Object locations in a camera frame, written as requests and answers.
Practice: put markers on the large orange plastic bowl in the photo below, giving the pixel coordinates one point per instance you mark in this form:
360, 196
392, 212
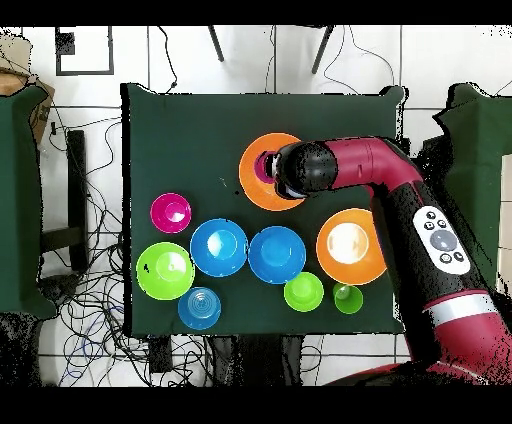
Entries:
332, 268
250, 188

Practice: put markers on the purple plastic cup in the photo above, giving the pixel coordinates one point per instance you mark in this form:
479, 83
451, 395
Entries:
260, 168

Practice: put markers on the blue plastic bowl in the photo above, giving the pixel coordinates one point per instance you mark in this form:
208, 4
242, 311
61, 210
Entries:
276, 254
218, 262

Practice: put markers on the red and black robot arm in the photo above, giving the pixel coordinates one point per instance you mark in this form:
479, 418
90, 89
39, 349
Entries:
380, 164

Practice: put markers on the small pink plastic bowl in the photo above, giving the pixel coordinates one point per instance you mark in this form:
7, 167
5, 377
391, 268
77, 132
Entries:
170, 212

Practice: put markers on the small green plastic bowl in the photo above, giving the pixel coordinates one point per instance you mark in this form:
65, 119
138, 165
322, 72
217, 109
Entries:
304, 292

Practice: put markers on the dark green table cloth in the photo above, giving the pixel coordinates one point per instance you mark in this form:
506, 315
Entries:
192, 140

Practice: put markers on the small translucent blue bowl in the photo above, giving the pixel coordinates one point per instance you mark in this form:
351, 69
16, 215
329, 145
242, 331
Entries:
199, 308

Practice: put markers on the large green plastic bowl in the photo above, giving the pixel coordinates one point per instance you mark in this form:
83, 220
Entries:
165, 282

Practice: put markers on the green plastic cup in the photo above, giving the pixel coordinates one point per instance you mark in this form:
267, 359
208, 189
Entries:
350, 303

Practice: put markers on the black power strip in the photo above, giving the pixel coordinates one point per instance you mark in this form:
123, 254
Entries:
160, 356

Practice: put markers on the black tripod leg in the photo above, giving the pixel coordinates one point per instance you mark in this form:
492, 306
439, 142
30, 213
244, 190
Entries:
322, 50
216, 44

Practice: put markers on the black floor stand bar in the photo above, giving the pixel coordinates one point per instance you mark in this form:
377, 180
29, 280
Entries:
76, 180

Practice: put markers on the black box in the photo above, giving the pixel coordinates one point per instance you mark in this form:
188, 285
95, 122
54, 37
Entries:
436, 156

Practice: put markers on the black stand base with knob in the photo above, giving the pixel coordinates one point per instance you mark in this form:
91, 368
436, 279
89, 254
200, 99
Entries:
60, 288

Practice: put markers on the green cloth covered table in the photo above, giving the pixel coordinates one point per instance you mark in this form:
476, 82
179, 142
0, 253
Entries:
20, 200
480, 160

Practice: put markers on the brown cardboard box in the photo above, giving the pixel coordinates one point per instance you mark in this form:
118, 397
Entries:
10, 82

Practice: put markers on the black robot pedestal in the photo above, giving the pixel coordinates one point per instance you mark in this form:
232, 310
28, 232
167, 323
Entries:
256, 360

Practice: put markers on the black square frame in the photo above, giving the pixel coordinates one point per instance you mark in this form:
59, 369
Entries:
64, 44

